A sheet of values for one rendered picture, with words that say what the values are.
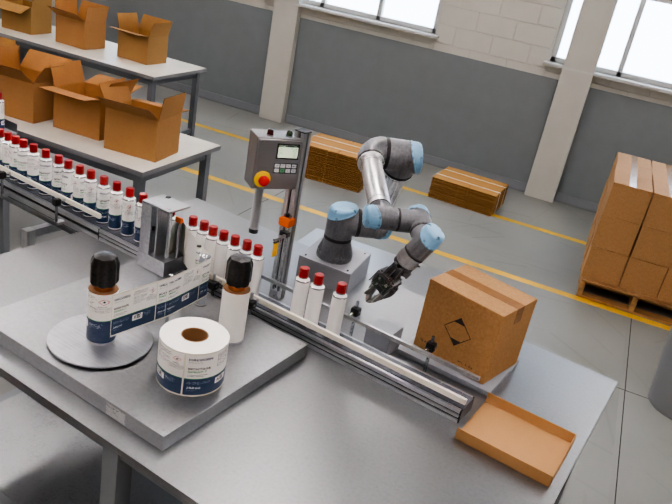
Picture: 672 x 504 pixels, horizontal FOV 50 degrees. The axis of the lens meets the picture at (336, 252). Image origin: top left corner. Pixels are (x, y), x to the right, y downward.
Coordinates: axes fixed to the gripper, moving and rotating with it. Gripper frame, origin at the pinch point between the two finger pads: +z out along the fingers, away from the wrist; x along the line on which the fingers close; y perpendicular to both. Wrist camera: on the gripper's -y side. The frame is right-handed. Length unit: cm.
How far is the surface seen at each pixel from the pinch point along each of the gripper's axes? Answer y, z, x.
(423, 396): 4.7, 5.0, 35.4
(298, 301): 3.3, 21.1, -16.5
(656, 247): -344, -1, 62
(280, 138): -1, -13, -62
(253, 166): 5, -1, -61
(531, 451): 1, -10, 68
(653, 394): -223, 31, 119
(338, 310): 2.4, 11.1, -4.3
